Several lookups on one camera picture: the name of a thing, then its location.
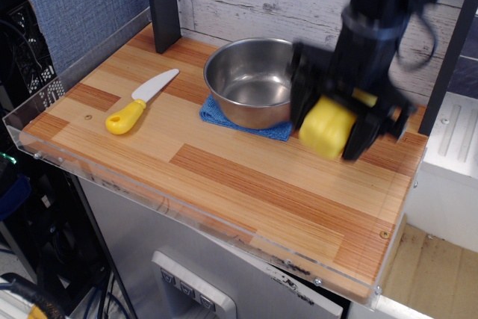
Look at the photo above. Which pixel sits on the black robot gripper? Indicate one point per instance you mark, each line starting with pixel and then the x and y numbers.
pixel 355 76

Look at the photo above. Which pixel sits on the yellow toy bell pepper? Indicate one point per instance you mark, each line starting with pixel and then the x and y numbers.
pixel 327 127

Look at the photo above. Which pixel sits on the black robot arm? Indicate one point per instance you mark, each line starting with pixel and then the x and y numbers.
pixel 383 13

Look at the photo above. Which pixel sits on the stainless steel bowl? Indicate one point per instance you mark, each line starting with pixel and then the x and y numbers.
pixel 250 81

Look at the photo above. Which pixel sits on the white ribbed platform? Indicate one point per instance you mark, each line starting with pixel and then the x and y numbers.
pixel 452 144

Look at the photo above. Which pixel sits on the clear acrylic table guard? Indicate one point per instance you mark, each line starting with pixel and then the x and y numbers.
pixel 322 220

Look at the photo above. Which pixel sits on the stainless steel cabinet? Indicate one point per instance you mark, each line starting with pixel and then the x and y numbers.
pixel 169 269

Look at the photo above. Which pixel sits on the black plastic crate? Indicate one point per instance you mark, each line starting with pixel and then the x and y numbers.
pixel 26 64

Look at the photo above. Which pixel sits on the black vertical frame post right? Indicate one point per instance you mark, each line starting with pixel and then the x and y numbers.
pixel 457 41

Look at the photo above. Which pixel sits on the black vertical frame post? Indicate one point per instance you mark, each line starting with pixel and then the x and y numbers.
pixel 457 41
pixel 165 23

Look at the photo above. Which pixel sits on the black vertical frame post left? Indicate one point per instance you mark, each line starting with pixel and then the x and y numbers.
pixel 165 23

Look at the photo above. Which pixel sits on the yellow handled toy knife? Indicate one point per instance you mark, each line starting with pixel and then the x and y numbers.
pixel 124 120

